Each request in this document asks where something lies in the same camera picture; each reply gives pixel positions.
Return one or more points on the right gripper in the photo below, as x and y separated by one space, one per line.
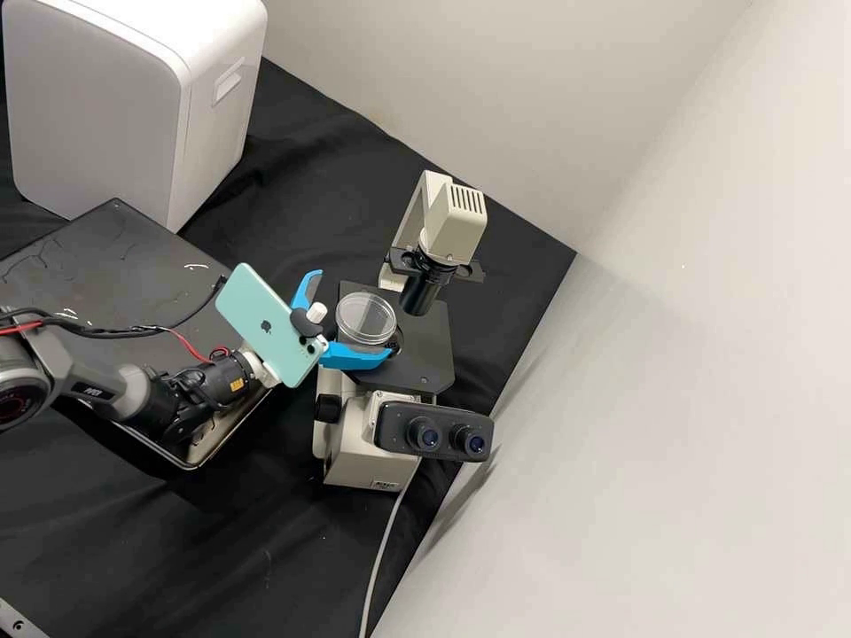
260 369

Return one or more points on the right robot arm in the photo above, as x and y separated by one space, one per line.
100 389

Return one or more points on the petri dish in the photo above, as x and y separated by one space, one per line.
366 320

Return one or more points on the cream microscope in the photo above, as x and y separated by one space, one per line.
372 438

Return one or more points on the black tray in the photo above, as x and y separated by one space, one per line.
120 266

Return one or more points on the white box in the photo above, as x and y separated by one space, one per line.
100 106

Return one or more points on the right wrist camera phone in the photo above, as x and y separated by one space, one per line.
262 326

